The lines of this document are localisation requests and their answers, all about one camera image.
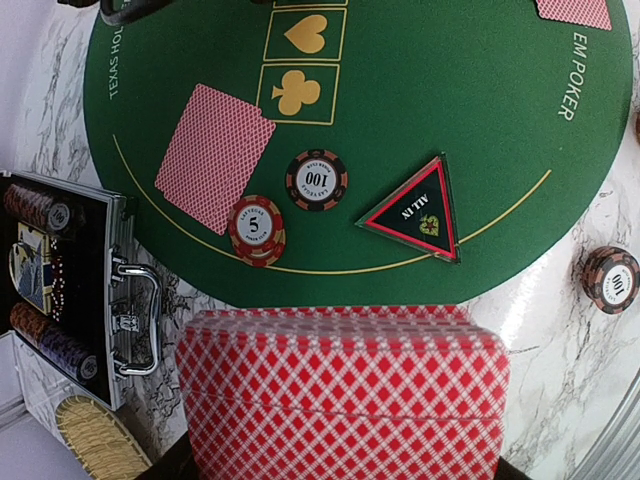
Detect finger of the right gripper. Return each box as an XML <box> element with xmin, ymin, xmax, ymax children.
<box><xmin>99</xmin><ymin>0</ymin><xmax>149</xmax><ymax>26</ymax></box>

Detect red card seat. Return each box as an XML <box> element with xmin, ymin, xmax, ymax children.
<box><xmin>155</xmin><ymin>84</ymin><xmax>276</xmax><ymax>236</ymax></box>
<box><xmin>535</xmin><ymin>0</ymin><xmax>612</xmax><ymax>31</ymax></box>

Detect red chips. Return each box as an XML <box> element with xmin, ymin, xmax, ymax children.
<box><xmin>228</xmin><ymin>195</ymin><xmax>286</xmax><ymax>268</ymax></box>

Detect black triangular all-in button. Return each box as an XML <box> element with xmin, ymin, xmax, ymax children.
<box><xmin>356</xmin><ymin>153</ymin><xmax>460</xmax><ymax>264</ymax></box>

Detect red playing card deck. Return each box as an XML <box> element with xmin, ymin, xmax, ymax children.
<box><xmin>175</xmin><ymin>306</ymin><xmax>510</xmax><ymax>479</ymax></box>

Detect red card bottom seat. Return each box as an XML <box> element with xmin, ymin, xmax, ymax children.
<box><xmin>535</xmin><ymin>0</ymin><xmax>612</xmax><ymax>31</ymax></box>

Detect dark brown poker chip stack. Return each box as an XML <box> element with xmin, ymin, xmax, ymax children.
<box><xmin>581</xmin><ymin>246</ymin><xmax>639</xmax><ymax>315</ymax></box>

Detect red poker chip stack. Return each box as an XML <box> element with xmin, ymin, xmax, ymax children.
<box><xmin>634</xmin><ymin>112</ymin><xmax>640</xmax><ymax>143</ymax></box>

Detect dark red chip row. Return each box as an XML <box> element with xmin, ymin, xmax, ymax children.
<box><xmin>3</xmin><ymin>184</ymin><xmax>77</xmax><ymax>235</ymax></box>

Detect round green poker mat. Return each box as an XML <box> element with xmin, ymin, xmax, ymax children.
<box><xmin>84</xmin><ymin>1</ymin><xmax>633</xmax><ymax>307</ymax></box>

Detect blue card deck in case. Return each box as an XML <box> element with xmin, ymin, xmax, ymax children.
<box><xmin>9</xmin><ymin>222</ymin><xmax>54</xmax><ymax>315</ymax></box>

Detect red dice row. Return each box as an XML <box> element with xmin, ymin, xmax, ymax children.
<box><xmin>51</xmin><ymin>239</ymin><xmax>66</xmax><ymax>321</ymax></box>

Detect aluminium poker chip case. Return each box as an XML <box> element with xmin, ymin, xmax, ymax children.
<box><xmin>1</xmin><ymin>170</ymin><xmax>162</xmax><ymax>411</ymax></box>

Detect red purple chip row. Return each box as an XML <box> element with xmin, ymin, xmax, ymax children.
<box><xmin>9</xmin><ymin>302</ymin><xmax>98</xmax><ymax>383</ymax></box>

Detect woven bamboo tray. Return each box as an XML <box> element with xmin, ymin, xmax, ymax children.
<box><xmin>55</xmin><ymin>395</ymin><xmax>152</xmax><ymax>480</ymax></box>

